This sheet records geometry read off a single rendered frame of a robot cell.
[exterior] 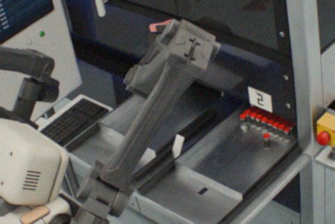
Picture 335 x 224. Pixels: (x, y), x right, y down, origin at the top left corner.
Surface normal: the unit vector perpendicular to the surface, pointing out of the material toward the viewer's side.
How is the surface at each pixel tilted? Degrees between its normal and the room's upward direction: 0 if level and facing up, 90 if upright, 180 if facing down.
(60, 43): 90
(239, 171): 0
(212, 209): 0
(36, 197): 90
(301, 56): 90
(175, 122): 0
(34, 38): 90
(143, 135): 79
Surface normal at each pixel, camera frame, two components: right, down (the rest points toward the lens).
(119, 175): -0.07, 0.45
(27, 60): 0.71, 0.33
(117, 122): -0.16, -0.79
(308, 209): -0.68, 0.53
